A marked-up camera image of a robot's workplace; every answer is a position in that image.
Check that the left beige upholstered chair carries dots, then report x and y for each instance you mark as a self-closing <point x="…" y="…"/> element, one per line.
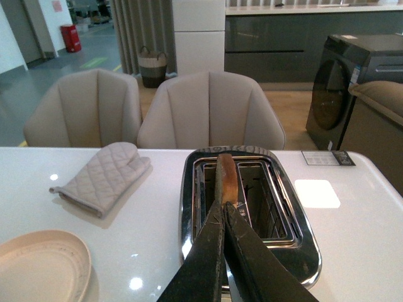
<point x="92" y="108"/>

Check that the red fire extinguisher box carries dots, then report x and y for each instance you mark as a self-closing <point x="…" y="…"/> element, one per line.
<point x="71" y="38"/>

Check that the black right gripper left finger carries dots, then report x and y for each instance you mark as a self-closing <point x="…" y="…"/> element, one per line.
<point x="200" y="276"/>

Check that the cream round plate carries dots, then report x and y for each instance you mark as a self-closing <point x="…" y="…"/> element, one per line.
<point x="47" y="265"/>

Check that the black white label card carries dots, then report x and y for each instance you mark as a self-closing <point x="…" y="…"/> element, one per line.
<point x="332" y="158"/>

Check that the toasted bread slice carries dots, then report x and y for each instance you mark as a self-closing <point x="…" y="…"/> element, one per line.
<point x="226" y="180"/>

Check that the beige upholstered chair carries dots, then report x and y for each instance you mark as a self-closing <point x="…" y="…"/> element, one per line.
<point x="92" y="108"/>
<point x="210" y="109"/>

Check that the grey kitchen counter cabinet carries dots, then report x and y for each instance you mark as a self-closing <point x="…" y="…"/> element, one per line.
<point x="284" y="44"/>

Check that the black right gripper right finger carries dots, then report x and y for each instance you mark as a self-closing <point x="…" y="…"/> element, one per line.
<point x="258" y="274"/>

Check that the dark grey washing machine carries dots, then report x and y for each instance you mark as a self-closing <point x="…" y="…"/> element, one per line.
<point x="348" y="60"/>

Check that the beige sofa armrest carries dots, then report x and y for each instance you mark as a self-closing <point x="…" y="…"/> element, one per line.
<point x="375" y="127"/>

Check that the right beige upholstered chair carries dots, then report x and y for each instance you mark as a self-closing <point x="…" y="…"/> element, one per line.
<point x="210" y="109"/>

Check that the woven laundry basket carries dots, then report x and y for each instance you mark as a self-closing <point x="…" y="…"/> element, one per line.
<point x="152" y="66"/>

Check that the beige quilted oven mitt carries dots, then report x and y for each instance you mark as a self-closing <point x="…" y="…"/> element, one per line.
<point x="108" y="174"/>

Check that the chrome white two-slot toaster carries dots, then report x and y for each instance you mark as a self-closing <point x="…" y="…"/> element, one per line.
<point x="267" y="201"/>

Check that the white refrigerator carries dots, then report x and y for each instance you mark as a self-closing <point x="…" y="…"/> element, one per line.
<point x="199" y="36"/>

